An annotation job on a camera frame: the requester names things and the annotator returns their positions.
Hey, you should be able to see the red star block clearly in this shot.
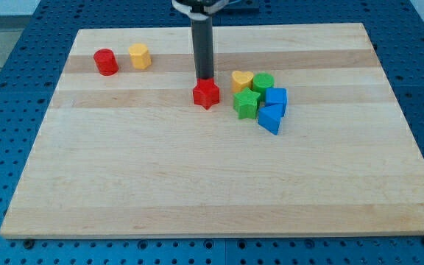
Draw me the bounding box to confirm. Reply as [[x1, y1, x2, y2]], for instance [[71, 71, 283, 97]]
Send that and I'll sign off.
[[192, 78, 220, 110]]

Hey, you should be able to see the green star block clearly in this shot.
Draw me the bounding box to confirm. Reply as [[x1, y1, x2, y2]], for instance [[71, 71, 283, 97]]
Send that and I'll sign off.
[[233, 87, 261, 119]]

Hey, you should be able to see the yellow heart block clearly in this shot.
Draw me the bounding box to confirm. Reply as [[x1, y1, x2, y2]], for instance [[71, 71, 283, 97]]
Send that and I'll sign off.
[[231, 71, 254, 93]]

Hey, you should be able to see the blue triangle block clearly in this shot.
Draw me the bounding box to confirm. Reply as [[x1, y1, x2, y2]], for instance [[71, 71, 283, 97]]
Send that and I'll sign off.
[[258, 104, 283, 135]]

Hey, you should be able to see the green cylinder block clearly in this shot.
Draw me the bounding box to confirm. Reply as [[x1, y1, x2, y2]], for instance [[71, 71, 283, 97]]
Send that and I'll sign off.
[[252, 72, 275, 101]]

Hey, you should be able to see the blue cube block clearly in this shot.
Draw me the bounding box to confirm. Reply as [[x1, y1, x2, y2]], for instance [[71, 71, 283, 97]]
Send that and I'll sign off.
[[265, 88, 288, 116]]

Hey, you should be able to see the wooden board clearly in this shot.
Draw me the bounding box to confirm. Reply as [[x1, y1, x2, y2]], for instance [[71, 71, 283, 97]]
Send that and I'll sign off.
[[0, 23, 424, 239]]

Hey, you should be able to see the yellow hexagon block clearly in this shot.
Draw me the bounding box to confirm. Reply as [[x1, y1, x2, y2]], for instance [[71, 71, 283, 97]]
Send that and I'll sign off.
[[128, 43, 152, 70]]

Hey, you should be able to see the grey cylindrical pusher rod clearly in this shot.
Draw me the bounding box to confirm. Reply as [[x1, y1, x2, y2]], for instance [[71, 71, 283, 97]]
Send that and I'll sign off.
[[191, 17, 214, 80]]

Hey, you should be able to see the red cylinder block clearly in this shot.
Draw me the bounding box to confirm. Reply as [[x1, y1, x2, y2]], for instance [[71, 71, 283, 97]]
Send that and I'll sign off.
[[93, 49, 119, 76]]

